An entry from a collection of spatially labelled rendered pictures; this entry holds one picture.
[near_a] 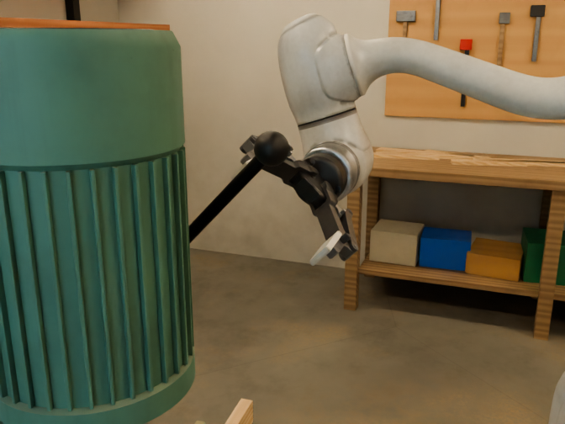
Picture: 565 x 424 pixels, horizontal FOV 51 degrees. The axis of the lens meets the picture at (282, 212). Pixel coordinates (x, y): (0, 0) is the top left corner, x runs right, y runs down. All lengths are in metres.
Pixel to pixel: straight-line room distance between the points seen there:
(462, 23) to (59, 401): 3.40
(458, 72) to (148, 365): 0.66
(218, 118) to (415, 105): 1.35
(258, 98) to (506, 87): 3.16
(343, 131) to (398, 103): 2.81
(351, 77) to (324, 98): 0.05
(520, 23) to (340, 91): 2.80
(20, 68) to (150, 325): 0.21
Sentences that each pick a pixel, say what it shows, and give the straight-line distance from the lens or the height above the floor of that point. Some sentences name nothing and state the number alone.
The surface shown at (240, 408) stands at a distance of 0.99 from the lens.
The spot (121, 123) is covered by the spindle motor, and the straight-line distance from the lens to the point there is 0.43.
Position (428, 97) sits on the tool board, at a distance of 3.74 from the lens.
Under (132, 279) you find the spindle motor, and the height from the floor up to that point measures 1.32.
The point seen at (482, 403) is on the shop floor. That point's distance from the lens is 2.82.
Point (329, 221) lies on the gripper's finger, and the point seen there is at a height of 1.27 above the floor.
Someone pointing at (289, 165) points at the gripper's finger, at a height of 1.34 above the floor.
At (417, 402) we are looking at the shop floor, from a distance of 2.75.
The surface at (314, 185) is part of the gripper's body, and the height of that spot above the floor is 1.31.
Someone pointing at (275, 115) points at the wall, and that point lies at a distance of 4.01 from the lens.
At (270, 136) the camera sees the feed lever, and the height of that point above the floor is 1.41.
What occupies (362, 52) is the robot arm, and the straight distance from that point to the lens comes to 0.96.
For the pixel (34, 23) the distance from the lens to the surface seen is 3.08.
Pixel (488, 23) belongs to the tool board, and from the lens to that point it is 3.70.
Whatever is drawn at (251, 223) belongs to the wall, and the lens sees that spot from 4.24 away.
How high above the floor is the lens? 1.50
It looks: 16 degrees down
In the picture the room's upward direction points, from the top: straight up
